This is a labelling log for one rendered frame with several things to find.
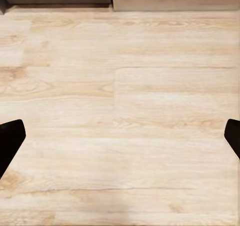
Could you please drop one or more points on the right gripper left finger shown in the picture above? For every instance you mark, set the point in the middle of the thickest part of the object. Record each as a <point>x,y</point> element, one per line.
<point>12,135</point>

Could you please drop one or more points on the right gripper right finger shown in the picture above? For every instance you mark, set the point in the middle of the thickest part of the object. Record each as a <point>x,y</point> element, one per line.
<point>232,135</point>

